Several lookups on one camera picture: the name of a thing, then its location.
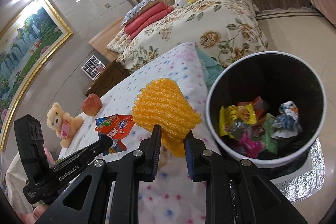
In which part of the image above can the yellow snack wrapper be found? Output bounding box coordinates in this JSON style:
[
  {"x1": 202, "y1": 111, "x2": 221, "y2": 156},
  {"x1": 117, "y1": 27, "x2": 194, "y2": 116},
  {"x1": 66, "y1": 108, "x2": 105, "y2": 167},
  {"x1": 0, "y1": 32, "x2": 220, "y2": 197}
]
[{"x1": 219, "y1": 103, "x2": 257, "y2": 140}]

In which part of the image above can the red blue snack wrapper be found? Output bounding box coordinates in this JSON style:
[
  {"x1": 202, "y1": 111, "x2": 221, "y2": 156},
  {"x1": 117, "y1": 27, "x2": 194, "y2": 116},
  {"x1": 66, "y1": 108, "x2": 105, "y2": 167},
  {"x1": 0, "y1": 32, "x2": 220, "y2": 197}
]
[{"x1": 94, "y1": 114, "x2": 135, "y2": 156}]

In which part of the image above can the beige teddy bear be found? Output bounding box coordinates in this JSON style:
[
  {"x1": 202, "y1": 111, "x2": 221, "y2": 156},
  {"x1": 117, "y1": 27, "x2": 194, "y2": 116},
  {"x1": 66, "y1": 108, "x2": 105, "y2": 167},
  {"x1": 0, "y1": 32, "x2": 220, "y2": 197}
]
[{"x1": 47, "y1": 102, "x2": 84, "y2": 148}]

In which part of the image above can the black white-rimmed trash bin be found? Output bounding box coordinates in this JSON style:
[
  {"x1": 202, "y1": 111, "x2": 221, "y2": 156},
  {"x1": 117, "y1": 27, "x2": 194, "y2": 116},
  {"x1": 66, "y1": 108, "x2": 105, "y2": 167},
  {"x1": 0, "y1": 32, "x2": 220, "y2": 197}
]
[{"x1": 206, "y1": 51, "x2": 326, "y2": 168}]

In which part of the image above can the floral bed quilt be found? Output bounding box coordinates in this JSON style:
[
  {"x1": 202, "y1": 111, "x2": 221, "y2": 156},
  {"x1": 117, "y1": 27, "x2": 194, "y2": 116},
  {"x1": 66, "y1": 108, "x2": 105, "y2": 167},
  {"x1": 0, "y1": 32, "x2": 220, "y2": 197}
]
[{"x1": 106, "y1": 0, "x2": 268, "y2": 72}]

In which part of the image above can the photo collage frame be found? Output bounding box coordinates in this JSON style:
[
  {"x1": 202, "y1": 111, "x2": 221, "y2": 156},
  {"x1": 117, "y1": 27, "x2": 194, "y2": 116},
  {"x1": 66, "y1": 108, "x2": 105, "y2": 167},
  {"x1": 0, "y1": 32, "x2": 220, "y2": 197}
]
[{"x1": 81, "y1": 55, "x2": 105, "y2": 80}]

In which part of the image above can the blue white wrapper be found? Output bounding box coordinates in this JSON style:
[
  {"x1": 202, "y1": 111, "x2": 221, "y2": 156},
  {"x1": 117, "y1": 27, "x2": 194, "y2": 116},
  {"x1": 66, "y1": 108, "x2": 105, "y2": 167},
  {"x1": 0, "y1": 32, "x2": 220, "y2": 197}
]
[{"x1": 271, "y1": 101, "x2": 302, "y2": 139}]

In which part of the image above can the left hand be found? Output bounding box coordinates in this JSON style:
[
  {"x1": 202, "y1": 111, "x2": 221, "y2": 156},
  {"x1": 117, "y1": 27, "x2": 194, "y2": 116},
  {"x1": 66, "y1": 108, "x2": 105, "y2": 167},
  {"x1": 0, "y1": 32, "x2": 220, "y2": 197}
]
[{"x1": 17, "y1": 204, "x2": 50, "y2": 224}]

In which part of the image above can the red apple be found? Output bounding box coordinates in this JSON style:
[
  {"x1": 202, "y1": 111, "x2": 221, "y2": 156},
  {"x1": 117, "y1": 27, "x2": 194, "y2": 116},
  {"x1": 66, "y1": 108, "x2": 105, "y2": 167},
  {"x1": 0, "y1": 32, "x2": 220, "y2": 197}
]
[{"x1": 81, "y1": 93, "x2": 102, "y2": 117}]

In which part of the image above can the silver foil mat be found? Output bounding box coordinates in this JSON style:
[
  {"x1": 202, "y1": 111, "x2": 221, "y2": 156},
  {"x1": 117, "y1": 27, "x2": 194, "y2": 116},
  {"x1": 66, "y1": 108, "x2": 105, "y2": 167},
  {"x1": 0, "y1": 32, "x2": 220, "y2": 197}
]
[{"x1": 271, "y1": 138, "x2": 325, "y2": 203}]

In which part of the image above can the pink snack wrapper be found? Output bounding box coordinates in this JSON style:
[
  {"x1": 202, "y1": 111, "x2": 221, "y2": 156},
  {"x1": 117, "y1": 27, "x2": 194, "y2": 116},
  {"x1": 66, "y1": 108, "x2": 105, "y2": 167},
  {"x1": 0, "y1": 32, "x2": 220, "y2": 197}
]
[{"x1": 233, "y1": 133, "x2": 264, "y2": 159}]

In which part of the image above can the white bunny plush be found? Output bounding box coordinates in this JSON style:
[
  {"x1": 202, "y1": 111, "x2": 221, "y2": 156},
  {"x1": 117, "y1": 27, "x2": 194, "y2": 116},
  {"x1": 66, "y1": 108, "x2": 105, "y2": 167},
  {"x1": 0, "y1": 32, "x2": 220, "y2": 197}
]
[{"x1": 174, "y1": 0, "x2": 189, "y2": 9}]

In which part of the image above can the polka dot pillow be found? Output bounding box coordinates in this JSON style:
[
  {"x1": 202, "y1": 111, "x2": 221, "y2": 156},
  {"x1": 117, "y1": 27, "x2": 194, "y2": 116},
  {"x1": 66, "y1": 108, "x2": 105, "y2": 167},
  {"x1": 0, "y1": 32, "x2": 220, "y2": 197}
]
[{"x1": 120, "y1": 0, "x2": 166, "y2": 28}]

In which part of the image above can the white dotted bed sheet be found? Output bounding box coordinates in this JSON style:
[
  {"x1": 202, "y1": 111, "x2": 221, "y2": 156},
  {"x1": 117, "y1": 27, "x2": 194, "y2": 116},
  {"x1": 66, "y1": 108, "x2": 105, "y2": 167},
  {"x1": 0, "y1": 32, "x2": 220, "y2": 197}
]
[{"x1": 4, "y1": 41, "x2": 227, "y2": 224}]

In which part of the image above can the wooden headboard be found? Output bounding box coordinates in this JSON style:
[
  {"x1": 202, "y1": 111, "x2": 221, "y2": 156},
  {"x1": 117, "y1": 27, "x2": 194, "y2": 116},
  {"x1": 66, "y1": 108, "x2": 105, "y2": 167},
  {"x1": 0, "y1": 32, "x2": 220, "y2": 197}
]
[{"x1": 89, "y1": 18, "x2": 122, "y2": 62}]

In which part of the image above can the teal cloth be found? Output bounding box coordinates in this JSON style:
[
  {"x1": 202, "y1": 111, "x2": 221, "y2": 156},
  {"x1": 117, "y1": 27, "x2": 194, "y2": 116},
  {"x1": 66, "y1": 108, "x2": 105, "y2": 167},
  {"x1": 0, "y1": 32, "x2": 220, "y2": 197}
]
[{"x1": 196, "y1": 48, "x2": 223, "y2": 89}]

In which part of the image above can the gold framed landscape painting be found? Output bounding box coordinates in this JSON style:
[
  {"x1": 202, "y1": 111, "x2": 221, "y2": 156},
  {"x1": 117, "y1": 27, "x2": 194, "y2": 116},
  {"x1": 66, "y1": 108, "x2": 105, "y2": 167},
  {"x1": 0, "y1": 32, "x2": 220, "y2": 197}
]
[{"x1": 1, "y1": 0, "x2": 74, "y2": 151}]

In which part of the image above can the orange foam fruit net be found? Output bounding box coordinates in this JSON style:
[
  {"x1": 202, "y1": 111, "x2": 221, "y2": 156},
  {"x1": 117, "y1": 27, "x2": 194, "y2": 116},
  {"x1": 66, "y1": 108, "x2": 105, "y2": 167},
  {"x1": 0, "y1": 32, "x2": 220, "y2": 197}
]
[{"x1": 132, "y1": 78, "x2": 202, "y2": 157}]

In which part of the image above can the wooden nightstand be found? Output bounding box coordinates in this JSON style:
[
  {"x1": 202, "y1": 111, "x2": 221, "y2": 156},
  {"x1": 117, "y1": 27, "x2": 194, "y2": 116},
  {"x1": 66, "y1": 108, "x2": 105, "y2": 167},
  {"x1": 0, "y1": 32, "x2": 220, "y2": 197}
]
[{"x1": 83, "y1": 60, "x2": 130, "y2": 97}]

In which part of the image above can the folded red blanket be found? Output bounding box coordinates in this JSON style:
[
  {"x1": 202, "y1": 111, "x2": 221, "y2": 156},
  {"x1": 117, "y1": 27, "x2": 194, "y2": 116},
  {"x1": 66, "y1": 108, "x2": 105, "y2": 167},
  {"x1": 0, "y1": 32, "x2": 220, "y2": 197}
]
[{"x1": 123, "y1": 2, "x2": 174, "y2": 40}]

